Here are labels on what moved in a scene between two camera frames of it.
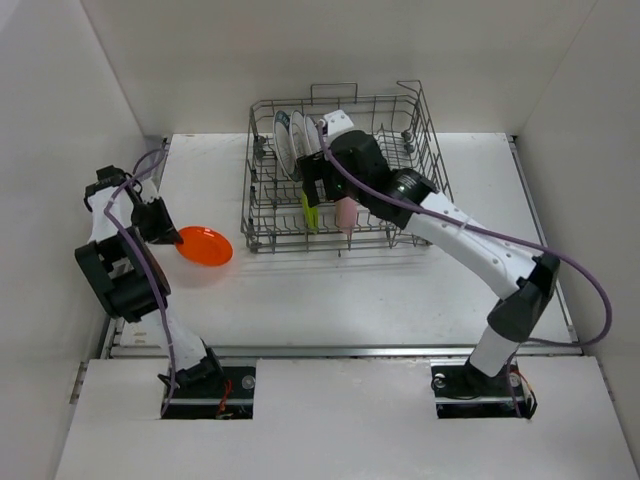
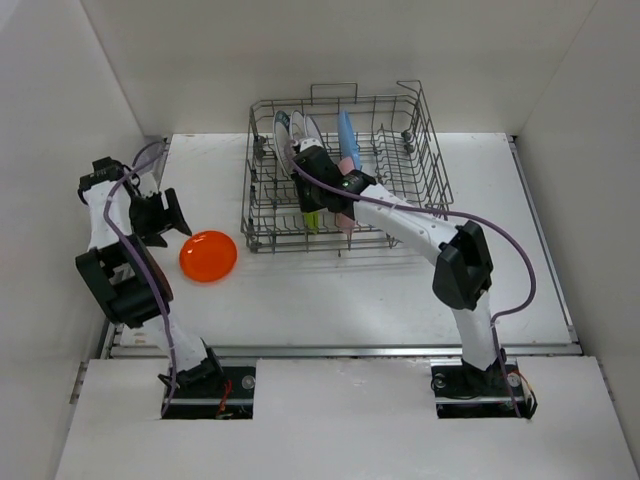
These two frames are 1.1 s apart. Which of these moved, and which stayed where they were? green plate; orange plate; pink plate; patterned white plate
Moved: orange plate
Stayed: green plate; pink plate; patterned white plate
